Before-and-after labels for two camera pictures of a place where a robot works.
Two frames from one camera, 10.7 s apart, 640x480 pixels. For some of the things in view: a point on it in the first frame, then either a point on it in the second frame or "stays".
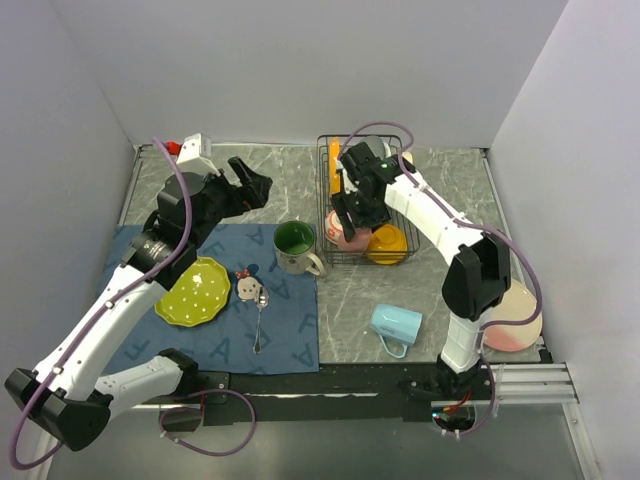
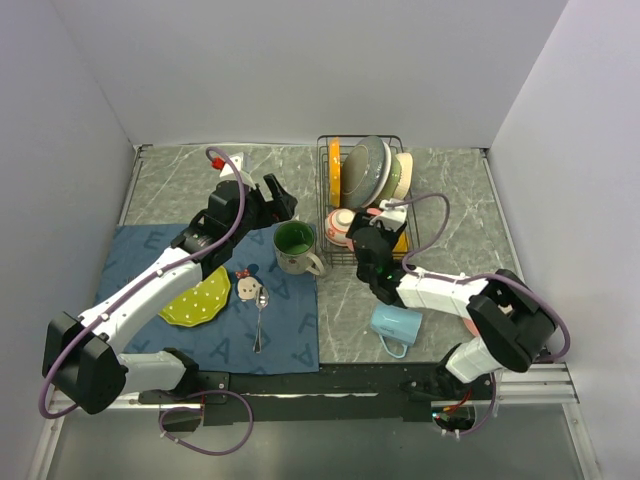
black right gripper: [343, 204] to [362, 219]
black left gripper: [255, 195] to [283, 203]
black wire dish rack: [393, 240] stays
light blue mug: [396, 323] stays
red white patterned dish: [333, 227] stays
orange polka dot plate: [335, 179] stays
